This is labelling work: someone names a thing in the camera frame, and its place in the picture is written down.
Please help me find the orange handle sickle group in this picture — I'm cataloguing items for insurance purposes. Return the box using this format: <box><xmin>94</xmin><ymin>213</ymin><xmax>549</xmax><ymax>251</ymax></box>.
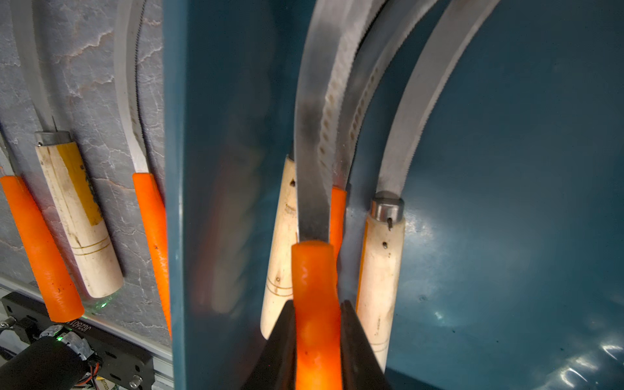
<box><xmin>330</xmin><ymin>0</ymin><xmax>436</xmax><ymax>260</ymax></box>

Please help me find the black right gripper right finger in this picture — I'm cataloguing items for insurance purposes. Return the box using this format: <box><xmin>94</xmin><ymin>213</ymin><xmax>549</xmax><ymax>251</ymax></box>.
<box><xmin>341</xmin><ymin>301</ymin><xmax>391</xmax><ymax>390</ymax></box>

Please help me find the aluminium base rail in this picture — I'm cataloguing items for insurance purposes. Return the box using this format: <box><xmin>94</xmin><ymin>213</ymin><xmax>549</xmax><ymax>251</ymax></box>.
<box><xmin>1</xmin><ymin>276</ymin><xmax>174</xmax><ymax>389</ymax></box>

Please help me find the thin orange handle sickle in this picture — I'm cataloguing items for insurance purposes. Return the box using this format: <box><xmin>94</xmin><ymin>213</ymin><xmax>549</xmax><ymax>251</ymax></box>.
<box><xmin>292</xmin><ymin>1</ymin><xmax>372</xmax><ymax>389</ymax></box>

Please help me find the teal plastic storage bin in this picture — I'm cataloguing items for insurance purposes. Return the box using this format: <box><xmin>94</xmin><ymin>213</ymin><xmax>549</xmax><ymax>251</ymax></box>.
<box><xmin>163</xmin><ymin>1</ymin><xmax>623</xmax><ymax>389</ymax></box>

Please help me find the orange handle sickle far left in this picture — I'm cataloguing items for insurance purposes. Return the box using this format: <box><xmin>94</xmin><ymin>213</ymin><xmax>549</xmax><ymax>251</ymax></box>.
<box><xmin>0</xmin><ymin>131</ymin><xmax>85</xmax><ymax>323</ymax></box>

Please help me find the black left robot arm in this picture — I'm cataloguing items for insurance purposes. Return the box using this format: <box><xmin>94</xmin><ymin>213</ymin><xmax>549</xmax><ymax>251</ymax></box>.
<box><xmin>1</xmin><ymin>325</ymin><xmax>94</xmax><ymax>390</ymax></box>

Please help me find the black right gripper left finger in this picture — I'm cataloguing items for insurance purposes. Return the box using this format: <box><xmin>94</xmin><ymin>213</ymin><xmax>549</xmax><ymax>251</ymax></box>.
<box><xmin>241</xmin><ymin>300</ymin><xmax>297</xmax><ymax>390</ymax></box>

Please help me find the wooden handle sickle group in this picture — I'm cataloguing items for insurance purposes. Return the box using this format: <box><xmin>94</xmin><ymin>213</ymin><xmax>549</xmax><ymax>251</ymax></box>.
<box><xmin>260</xmin><ymin>157</ymin><xmax>298</xmax><ymax>340</ymax></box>

